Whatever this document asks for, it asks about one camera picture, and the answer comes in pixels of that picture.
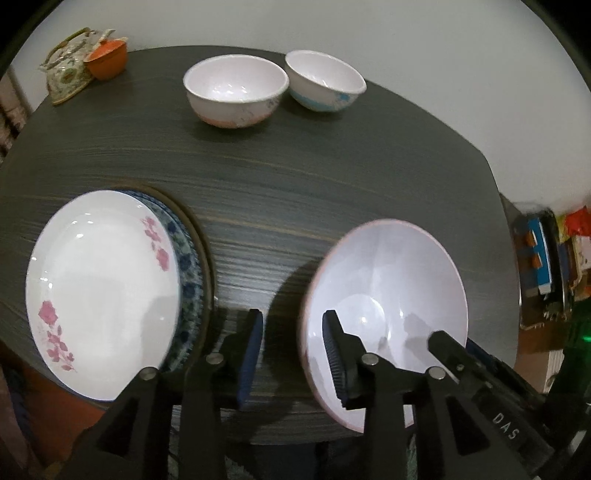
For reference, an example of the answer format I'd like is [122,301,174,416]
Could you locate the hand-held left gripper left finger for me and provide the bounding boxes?
[60,308,265,480]

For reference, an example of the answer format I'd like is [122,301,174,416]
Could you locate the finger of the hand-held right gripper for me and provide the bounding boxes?
[465,338,506,371]
[427,329,491,386]

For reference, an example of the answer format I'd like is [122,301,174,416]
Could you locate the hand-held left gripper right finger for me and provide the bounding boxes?
[322,310,532,480]

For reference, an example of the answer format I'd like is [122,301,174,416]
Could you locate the large blue floral plate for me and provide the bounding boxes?
[131,184,216,374]

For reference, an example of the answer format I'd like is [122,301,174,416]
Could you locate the large pink bowl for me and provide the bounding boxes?
[298,219,469,435]

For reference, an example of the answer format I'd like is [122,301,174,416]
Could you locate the small blue floral plate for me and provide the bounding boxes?
[117,189,195,370]

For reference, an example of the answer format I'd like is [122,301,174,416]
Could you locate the white plate with pink flowers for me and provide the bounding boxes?
[25,189,182,401]

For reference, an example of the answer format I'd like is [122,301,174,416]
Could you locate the brown cardboard box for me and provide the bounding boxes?
[515,320,571,395]

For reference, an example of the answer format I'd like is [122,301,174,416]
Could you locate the blue and white box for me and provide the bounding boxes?
[518,213,556,297]

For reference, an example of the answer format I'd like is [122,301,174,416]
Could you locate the red packet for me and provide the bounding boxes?
[564,208,591,237]

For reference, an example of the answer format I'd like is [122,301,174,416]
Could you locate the small bowl with beige base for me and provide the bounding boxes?
[183,54,290,129]

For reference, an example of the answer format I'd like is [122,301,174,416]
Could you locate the small bowl with blue print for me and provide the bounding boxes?
[284,50,368,113]

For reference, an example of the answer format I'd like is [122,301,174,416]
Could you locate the orange cup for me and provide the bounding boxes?
[84,38,129,81]

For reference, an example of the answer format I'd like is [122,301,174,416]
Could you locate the floral teapot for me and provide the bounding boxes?
[39,28,116,106]

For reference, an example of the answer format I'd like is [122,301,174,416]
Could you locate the beige pleated curtain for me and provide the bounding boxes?
[0,74,28,158]

